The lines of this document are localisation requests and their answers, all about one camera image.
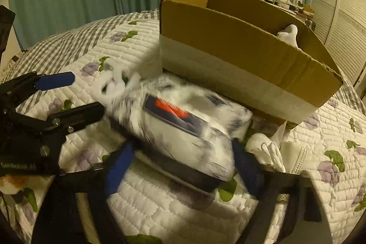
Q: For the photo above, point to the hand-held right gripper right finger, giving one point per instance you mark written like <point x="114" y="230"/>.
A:
<point x="250" y="172"/>

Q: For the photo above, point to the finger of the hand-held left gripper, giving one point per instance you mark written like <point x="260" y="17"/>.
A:
<point x="55" y="81"/>
<point x="81" y="115"/>

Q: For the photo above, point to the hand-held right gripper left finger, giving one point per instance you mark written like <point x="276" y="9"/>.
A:
<point x="118" y="172"/>

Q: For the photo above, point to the white black patterned sneaker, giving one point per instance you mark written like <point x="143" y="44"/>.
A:
<point x="177" y="124"/>

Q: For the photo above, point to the brown cardboard box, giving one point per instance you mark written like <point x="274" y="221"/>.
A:
<point x="228" y="58"/>

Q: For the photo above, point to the white face mask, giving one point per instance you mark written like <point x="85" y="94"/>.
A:
<point x="264" y="149"/>
<point x="296" y="154"/>

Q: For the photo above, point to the grey checked bedsheet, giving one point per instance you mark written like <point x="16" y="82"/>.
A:
<point x="71" y="41"/>

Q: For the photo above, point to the floral quilted bedspread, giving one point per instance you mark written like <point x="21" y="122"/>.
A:
<point x="160" y="209"/>

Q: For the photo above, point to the black stand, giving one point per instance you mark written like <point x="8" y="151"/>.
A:
<point x="5" y="29"/>

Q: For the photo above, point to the white sock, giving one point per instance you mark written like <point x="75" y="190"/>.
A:
<point x="289" y="34"/>

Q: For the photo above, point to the white louvered wardrobe door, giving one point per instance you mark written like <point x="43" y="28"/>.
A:
<point x="340" y="18"/>

